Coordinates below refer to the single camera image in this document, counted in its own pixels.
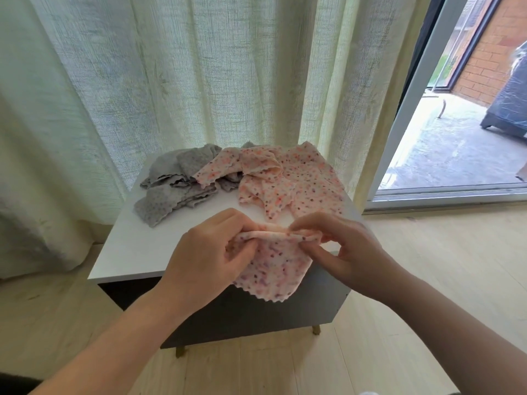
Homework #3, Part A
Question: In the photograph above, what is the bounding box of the person's left hand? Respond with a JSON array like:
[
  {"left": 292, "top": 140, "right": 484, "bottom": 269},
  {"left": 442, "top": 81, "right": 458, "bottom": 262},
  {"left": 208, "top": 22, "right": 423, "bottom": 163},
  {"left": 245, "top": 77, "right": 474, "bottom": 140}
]
[{"left": 155, "top": 208, "right": 261, "bottom": 319}]

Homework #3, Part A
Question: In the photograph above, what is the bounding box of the person's right hand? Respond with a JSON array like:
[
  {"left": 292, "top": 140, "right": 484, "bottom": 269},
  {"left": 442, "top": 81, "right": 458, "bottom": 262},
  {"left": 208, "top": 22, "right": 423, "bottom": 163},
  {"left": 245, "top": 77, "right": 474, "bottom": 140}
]
[{"left": 288, "top": 211, "right": 402, "bottom": 304}]

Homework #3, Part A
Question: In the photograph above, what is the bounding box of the person's right forearm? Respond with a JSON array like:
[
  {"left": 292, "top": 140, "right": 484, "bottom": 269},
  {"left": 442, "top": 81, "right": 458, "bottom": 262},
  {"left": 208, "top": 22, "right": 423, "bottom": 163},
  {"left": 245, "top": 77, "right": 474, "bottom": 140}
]
[{"left": 379, "top": 271, "right": 527, "bottom": 395}]

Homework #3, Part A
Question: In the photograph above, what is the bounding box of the person's left forearm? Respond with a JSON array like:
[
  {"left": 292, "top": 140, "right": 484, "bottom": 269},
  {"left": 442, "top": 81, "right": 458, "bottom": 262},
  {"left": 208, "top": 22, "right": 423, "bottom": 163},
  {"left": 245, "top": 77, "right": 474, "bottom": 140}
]
[{"left": 31, "top": 287, "right": 194, "bottom": 395}]

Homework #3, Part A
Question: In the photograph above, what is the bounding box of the white table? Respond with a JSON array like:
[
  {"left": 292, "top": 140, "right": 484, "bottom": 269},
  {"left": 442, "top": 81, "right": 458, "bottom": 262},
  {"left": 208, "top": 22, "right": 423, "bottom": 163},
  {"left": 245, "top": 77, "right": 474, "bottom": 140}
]
[{"left": 87, "top": 154, "right": 365, "bottom": 359}]

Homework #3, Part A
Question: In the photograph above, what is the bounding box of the white linen curtain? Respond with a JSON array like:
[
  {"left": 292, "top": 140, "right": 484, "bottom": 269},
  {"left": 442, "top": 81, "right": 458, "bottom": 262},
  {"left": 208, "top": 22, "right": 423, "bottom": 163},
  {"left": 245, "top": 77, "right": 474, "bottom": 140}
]
[{"left": 0, "top": 0, "right": 433, "bottom": 280}]

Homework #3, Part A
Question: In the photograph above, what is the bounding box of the dark blue tarpaulin cover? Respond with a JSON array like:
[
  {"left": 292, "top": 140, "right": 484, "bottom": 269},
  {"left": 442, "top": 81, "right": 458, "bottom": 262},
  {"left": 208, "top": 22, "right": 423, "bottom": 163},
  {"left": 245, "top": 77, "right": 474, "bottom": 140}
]
[{"left": 481, "top": 41, "right": 527, "bottom": 142}]

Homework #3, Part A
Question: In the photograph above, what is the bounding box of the black floor mat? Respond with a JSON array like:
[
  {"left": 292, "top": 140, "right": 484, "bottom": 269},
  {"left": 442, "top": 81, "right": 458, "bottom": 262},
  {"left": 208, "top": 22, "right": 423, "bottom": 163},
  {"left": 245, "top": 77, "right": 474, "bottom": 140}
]
[{"left": 0, "top": 371, "right": 44, "bottom": 395}]

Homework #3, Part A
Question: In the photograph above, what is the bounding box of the white sliding door frame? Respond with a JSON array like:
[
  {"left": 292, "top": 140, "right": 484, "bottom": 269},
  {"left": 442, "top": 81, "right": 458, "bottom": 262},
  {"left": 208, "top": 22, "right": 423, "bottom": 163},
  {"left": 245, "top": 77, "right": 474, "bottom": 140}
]
[{"left": 365, "top": 0, "right": 527, "bottom": 212}]

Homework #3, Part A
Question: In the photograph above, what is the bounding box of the dark balcony window frame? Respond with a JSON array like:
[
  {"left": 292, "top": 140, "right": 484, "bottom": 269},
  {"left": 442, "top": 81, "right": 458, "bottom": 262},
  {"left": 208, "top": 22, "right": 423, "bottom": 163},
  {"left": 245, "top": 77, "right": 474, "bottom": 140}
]
[{"left": 428, "top": 0, "right": 505, "bottom": 94}]

